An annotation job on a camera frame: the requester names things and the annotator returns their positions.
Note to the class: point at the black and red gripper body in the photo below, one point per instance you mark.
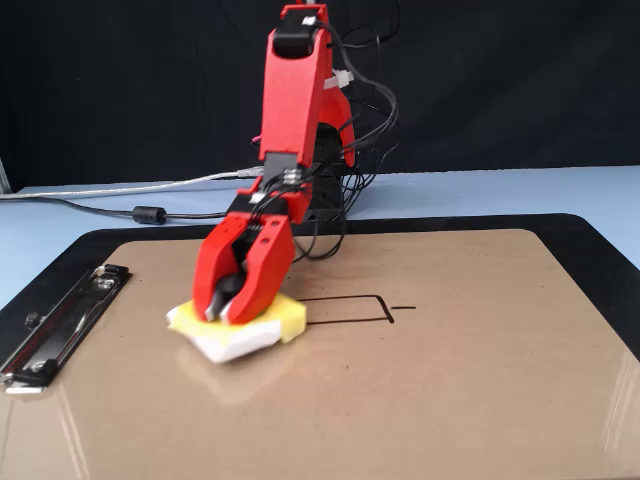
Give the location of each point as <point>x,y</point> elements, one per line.
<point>260,207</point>

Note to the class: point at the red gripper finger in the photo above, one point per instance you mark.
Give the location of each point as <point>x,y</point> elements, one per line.
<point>270,265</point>
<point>215,260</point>

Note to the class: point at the yellow white sponge black knob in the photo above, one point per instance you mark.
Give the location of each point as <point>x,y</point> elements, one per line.
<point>250,340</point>

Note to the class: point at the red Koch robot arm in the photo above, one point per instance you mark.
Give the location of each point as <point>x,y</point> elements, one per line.
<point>290,100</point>

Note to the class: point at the black marker drawing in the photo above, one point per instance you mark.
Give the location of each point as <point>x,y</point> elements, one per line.
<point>387,310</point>

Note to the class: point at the metal clipboard clip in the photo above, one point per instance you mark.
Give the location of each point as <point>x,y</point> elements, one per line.
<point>65,325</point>

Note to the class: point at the black clipboard with brown surface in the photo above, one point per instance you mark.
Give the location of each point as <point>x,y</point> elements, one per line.
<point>400,400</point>

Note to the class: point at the black backdrop cloth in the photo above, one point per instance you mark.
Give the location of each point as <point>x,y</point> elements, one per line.
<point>100,75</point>

